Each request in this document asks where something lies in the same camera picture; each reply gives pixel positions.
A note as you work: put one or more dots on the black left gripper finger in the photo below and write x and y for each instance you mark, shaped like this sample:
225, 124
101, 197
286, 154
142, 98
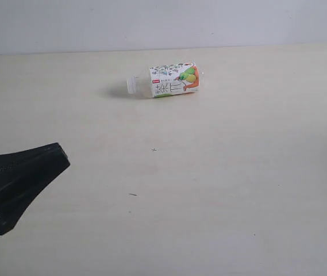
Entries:
23, 176

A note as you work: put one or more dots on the clear fruit-label bottle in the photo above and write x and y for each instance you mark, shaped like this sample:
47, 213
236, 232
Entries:
166, 80

